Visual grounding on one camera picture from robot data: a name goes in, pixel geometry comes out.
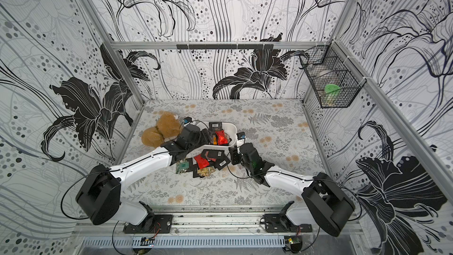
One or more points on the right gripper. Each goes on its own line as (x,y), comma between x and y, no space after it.
(235,155)

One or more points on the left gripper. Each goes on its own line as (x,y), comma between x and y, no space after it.
(205,137)

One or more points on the black barcode tea bag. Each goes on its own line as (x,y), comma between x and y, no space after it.
(215,126)

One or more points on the shiny red foil tea bag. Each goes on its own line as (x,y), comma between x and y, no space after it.
(223,138)

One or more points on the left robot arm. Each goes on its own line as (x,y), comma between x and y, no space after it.
(100,196)

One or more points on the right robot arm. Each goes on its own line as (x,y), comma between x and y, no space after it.
(324,202)

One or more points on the white storage box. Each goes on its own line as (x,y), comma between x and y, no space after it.
(230,134)

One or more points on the brown teddy bear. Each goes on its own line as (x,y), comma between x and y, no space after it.
(167,126)

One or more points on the green lid in basket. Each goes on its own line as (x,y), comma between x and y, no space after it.
(332,90)

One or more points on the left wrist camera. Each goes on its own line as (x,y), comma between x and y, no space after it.
(187,120)

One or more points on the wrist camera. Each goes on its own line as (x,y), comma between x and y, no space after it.
(187,120)
(241,138)

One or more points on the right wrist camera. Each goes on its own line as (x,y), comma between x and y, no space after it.
(241,138)

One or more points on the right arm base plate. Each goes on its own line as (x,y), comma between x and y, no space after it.
(275,223)

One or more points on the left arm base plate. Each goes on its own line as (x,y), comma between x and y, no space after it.
(157,224)

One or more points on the black wire basket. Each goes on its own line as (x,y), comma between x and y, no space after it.
(325,65)

